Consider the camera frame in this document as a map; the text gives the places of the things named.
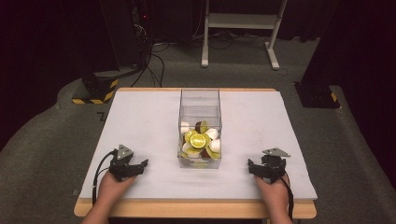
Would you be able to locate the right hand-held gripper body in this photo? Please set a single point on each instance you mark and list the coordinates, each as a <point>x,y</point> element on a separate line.
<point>273,165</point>

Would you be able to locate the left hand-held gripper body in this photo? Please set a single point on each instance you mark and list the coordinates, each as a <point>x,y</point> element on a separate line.
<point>122,164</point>

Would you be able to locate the pile of green lime halves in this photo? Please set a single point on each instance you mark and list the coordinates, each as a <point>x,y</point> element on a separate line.
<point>198,140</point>

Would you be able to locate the clear plastic box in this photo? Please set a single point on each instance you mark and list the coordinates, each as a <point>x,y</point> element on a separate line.
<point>200,107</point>

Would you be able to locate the person's left hand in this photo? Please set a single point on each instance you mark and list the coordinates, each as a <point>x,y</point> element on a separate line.
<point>112,189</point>

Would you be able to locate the person's right hand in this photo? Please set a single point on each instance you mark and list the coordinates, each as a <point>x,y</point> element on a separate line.
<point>274,193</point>

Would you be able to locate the white foam table mat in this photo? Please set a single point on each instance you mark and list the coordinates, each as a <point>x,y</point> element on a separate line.
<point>149,124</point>

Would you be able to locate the white round toy food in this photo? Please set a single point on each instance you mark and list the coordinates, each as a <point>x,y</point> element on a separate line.
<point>215,145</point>
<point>185,127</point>
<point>212,133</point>

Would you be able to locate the brown round toy food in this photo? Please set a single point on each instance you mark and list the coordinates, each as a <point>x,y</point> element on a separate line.
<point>198,125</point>

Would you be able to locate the wooden table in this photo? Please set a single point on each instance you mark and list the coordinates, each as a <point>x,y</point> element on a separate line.
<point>193,209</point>

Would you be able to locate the black yellow striped stand base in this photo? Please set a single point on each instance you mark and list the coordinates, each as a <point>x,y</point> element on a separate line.
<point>99,90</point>

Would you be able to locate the black flat stand base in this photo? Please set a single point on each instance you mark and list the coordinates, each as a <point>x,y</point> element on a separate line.
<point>316,96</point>

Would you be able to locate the dark equipment rack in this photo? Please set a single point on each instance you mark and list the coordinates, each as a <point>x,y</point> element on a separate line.
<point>130,31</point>

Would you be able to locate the dark curtain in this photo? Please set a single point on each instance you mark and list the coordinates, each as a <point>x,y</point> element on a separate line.
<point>40,46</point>
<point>358,43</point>

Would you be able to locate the white metal stand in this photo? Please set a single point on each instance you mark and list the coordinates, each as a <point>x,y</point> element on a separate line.
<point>241,21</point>

